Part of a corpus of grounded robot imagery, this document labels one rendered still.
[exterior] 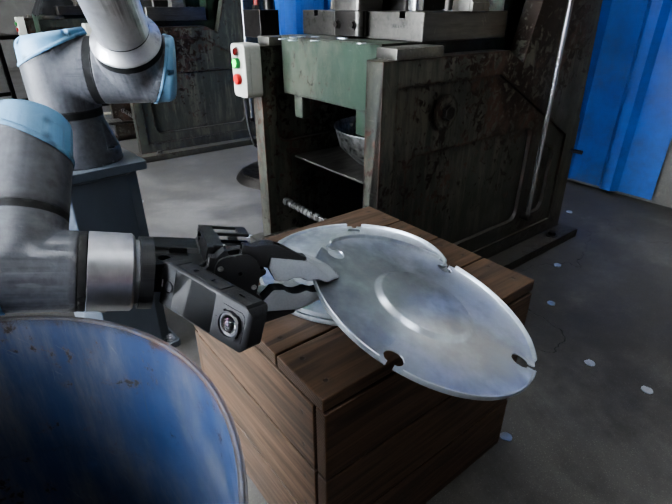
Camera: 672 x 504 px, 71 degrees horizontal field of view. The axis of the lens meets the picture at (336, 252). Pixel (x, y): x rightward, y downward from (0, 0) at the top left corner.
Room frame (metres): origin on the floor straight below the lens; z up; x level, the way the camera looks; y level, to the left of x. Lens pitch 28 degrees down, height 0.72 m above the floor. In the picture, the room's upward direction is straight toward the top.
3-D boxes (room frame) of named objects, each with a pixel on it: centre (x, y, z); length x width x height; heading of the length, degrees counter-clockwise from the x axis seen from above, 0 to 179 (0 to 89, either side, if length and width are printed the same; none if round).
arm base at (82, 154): (0.91, 0.50, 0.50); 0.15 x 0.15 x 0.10
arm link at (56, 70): (0.91, 0.49, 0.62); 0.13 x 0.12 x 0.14; 99
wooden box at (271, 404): (0.64, -0.03, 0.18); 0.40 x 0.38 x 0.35; 128
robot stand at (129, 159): (0.91, 0.50, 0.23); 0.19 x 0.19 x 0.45; 42
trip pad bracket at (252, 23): (1.48, 0.21, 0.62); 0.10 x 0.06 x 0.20; 38
